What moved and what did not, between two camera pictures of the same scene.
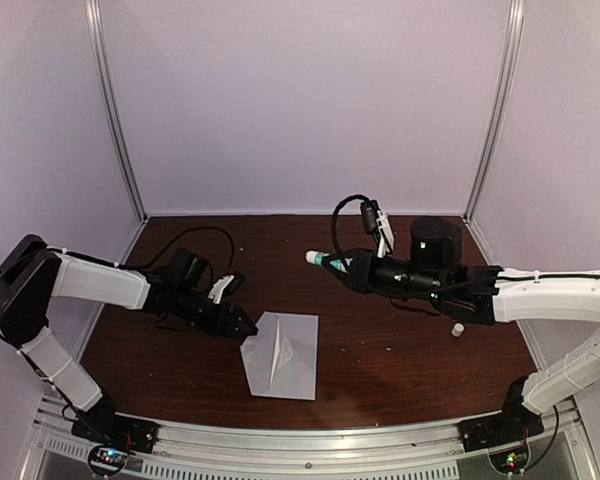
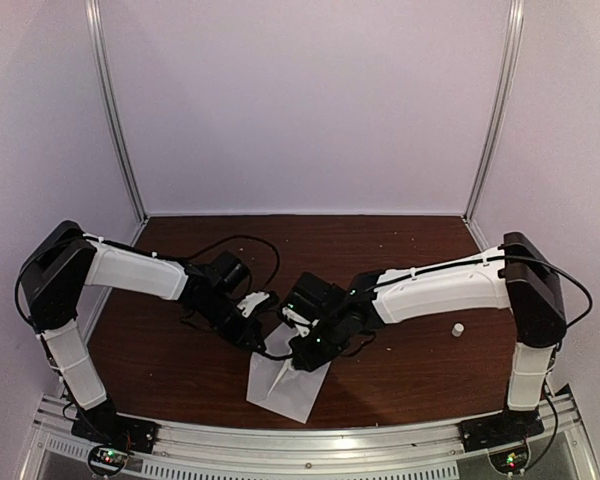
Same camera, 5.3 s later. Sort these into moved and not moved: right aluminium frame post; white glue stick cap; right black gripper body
Moved: right black gripper body
Not moved: right aluminium frame post; white glue stick cap
